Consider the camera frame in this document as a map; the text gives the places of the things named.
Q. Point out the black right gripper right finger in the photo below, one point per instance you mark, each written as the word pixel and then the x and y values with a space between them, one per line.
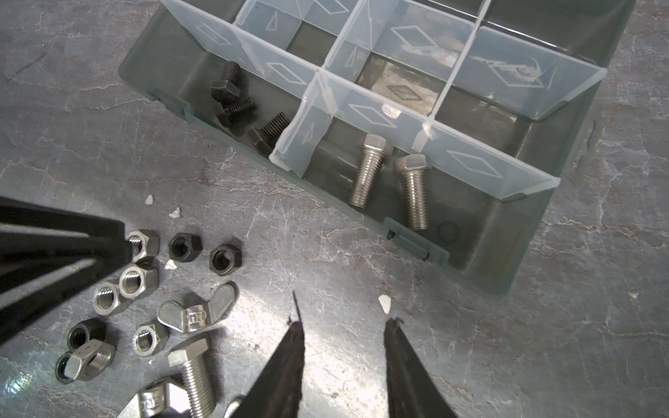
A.
pixel 411 391

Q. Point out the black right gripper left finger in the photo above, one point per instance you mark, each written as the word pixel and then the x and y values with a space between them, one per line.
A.
pixel 277 392

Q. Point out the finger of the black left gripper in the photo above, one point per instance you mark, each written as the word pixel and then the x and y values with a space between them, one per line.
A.
pixel 35 229
pixel 23 312

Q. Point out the silver hex bolt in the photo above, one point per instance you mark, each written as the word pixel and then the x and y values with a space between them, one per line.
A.
pixel 411 168
pixel 189 357
pixel 374 149

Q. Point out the black hex bolt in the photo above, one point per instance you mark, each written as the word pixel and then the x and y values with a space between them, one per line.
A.
pixel 229 114
pixel 226 90
pixel 265 138

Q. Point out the black hex nut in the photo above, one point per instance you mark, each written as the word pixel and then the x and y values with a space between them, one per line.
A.
pixel 84 331
pixel 185 247
pixel 225 259

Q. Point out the large silver hex nut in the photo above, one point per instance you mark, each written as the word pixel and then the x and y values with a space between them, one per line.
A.
pixel 84 363

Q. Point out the green plastic organizer box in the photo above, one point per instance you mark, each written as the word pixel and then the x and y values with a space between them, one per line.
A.
pixel 496 94

